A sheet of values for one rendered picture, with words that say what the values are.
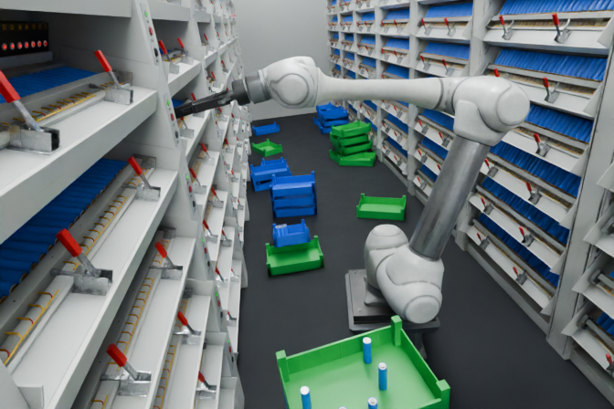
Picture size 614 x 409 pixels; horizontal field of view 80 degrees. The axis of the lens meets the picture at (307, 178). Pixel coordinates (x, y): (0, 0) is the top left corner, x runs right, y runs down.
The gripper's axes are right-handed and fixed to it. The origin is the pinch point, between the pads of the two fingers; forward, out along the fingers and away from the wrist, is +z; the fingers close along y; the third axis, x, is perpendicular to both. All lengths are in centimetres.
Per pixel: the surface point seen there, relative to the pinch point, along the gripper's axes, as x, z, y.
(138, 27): 22.2, -5.5, -27.5
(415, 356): -58, -40, -55
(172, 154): -4.8, -0.8, -27.7
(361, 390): -59, -26, -58
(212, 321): -55, 9, -27
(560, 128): -43, -117, -2
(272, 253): -102, 2, 68
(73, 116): 12, 0, -56
